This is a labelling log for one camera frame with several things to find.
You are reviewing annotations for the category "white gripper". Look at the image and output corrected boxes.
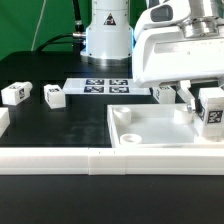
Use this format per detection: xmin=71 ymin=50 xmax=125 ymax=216
xmin=132 ymin=1 xmax=224 ymax=113

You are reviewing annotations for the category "white square tabletop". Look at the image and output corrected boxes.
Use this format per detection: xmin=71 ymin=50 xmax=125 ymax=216
xmin=107 ymin=104 xmax=224 ymax=149

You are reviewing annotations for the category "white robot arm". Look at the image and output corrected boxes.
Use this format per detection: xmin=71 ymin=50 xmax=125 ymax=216
xmin=81 ymin=0 xmax=224 ymax=111

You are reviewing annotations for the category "white marker sheet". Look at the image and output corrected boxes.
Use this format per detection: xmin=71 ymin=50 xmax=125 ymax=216
xmin=63 ymin=78 xmax=150 ymax=95

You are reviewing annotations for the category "white U-shaped fence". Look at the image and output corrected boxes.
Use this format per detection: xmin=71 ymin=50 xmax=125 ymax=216
xmin=0 ymin=107 xmax=224 ymax=176

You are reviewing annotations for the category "black cable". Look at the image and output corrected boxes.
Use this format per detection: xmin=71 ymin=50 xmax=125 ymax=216
xmin=35 ymin=0 xmax=88 ymax=54

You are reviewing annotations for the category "white cable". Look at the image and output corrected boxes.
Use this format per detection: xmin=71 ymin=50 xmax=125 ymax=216
xmin=30 ymin=0 xmax=48 ymax=52

